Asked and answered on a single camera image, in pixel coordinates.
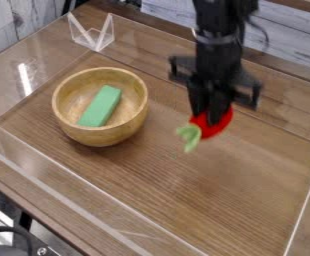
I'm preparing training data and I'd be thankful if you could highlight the red plush strawberry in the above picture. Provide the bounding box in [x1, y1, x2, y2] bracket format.
[176, 108, 234, 153]

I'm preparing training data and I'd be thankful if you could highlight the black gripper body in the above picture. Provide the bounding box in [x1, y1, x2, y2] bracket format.
[168, 55, 262, 109]

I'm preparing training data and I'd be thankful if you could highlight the clear acrylic tray wall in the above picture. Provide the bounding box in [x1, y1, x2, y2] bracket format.
[0, 127, 207, 256]

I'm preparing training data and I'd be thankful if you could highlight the black metal table leg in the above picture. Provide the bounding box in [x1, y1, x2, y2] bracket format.
[19, 212, 32, 231]

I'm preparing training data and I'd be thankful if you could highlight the clear acrylic corner bracket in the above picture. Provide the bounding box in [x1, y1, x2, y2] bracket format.
[67, 13, 115, 52]

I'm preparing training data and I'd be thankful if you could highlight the black cable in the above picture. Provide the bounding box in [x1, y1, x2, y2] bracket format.
[0, 225, 30, 256]

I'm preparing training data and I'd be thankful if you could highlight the green rectangular block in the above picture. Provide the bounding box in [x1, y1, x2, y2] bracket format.
[78, 85, 122, 127]

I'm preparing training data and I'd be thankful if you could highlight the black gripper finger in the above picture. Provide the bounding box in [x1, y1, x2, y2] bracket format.
[187, 82, 209, 116]
[209, 84, 233, 126]

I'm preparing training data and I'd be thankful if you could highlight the wooden bowl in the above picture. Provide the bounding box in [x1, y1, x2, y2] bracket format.
[52, 67, 148, 147]

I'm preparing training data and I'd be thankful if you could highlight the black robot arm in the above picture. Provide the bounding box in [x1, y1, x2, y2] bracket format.
[168, 0, 269, 126]

